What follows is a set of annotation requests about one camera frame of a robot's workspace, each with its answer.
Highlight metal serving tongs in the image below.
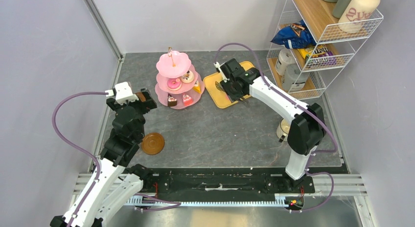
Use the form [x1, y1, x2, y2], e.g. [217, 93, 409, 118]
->
[212, 81, 251, 109]

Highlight chocolate cake slice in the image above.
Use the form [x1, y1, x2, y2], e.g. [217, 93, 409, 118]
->
[167, 94, 178, 107]

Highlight pink frosted donut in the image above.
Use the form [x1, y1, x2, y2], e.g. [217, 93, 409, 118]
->
[167, 78, 182, 91]

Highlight red strawberry cake slice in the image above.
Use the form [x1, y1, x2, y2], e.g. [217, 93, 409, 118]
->
[182, 93, 193, 107]

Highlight yellow cake slice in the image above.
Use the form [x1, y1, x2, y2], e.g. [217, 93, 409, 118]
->
[192, 81, 202, 94]

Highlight white chocolate-drizzle donut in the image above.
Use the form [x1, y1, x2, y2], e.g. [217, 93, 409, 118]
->
[180, 70, 195, 84]

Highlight brown saucer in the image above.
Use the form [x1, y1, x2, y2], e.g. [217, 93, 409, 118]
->
[141, 133, 165, 155]
[135, 92, 146, 102]

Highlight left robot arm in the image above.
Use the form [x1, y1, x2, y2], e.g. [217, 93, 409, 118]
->
[50, 87, 157, 227]

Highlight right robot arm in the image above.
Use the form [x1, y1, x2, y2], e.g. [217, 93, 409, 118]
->
[214, 58, 325, 192]

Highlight yellow serving tray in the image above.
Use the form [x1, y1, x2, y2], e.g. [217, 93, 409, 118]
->
[203, 61, 255, 101]

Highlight pink three-tier cake stand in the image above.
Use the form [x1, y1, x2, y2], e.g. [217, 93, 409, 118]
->
[155, 47, 205, 110]

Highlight white jar upper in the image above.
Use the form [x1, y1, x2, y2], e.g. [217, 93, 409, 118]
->
[275, 48, 296, 76]

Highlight grey jar lower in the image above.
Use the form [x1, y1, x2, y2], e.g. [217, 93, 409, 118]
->
[281, 64, 310, 92]

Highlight beige mug right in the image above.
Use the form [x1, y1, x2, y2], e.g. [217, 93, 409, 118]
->
[276, 119, 290, 142]

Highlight blue snack bag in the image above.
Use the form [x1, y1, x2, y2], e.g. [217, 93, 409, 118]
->
[271, 20, 317, 49]

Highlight yellow candy bag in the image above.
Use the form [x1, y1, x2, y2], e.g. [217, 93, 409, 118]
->
[298, 45, 334, 65]

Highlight grey-green bottle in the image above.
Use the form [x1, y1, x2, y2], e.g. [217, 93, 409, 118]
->
[332, 0, 351, 19]

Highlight cream labelled bottle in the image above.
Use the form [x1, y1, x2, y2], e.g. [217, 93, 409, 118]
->
[338, 0, 380, 33]

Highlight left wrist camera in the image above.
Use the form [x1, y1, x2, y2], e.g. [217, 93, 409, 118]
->
[104, 82, 138, 105]

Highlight white wire shelf rack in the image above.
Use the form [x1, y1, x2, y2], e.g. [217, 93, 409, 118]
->
[276, 0, 384, 100]

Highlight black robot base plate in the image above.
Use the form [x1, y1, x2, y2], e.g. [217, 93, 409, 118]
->
[141, 167, 316, 202]

